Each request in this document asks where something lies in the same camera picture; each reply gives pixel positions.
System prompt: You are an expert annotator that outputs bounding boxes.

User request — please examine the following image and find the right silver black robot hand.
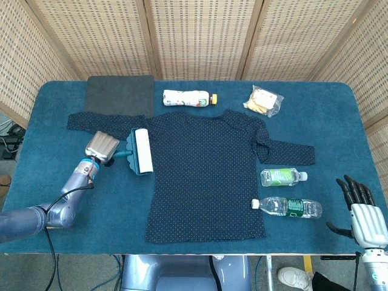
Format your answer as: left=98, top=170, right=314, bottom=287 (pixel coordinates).
left=326, top=175, right=388, bottom=250

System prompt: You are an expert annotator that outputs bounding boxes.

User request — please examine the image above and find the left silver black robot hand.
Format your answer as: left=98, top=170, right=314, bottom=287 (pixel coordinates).
left=84, top=130, right=119, bottom=167

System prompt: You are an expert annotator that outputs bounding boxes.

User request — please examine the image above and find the teal lint roller orange tip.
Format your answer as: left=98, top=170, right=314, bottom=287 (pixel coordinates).
left=113, top=127, right=154, bottom=176

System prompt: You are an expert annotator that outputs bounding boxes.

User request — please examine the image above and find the navy blue dotted shirt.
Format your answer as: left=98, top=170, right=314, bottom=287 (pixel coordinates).
left=66, top=110, right=316, bottom=245

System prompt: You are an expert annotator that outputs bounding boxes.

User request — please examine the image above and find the dark grey folded cloth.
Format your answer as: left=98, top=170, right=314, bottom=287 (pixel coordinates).
left=83, top=75, right=155, bottom=119

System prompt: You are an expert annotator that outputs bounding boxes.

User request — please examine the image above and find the teal table cloth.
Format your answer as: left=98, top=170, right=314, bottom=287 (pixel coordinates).
left=0, top=80, right=388, bottom=255

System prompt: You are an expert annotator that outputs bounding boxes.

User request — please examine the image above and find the black trouser leg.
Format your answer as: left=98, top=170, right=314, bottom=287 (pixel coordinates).
left=312, top=272, right=364, bottom=291

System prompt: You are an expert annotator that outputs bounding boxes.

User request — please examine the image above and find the water bottle dark green label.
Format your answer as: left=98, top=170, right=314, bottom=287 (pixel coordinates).
left=251, top=196, right=323, bottom=219

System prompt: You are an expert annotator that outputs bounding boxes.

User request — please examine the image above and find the black floor equipment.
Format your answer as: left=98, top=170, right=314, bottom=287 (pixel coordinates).
left=0, top=119, right=27, bottom=161

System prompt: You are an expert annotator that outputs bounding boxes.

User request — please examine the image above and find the white sneaker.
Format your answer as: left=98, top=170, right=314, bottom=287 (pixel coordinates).
left=278, top=266, right=313, bottom=291

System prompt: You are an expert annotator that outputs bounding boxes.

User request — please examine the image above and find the white drink bottle yellow cap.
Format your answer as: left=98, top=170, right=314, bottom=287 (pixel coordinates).
left=162, top=89, right=218, bottom=107

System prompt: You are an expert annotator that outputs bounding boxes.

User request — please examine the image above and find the water bottle light green label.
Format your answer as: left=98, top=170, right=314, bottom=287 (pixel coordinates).
left=260, top=168, right=309, bottom=187

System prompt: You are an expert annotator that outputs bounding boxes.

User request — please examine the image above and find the metal table leg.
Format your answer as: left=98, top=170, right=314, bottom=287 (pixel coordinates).
left=260, top=255, right=272, bottom=291

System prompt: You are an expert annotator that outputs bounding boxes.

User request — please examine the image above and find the wooden bamboo folding screen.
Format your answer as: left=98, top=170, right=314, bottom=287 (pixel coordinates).
left=0, top=0, right=388, bottom=198

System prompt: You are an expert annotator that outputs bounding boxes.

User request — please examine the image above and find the blue grey robot torso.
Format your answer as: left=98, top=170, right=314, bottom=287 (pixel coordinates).
left=121, top=254, right=252, bottom=291

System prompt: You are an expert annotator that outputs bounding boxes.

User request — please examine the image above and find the clear bag of crackers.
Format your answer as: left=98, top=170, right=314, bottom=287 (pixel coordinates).
left=242, top=84, right=285, bottom=118

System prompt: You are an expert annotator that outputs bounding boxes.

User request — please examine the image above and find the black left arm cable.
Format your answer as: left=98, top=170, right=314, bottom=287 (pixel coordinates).
left=42, top=157, right=95, bottom=291

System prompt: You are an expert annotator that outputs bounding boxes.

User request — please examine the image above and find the blue floor cable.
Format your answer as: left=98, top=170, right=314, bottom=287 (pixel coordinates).
left=56, top=254, right=125, bottom=291

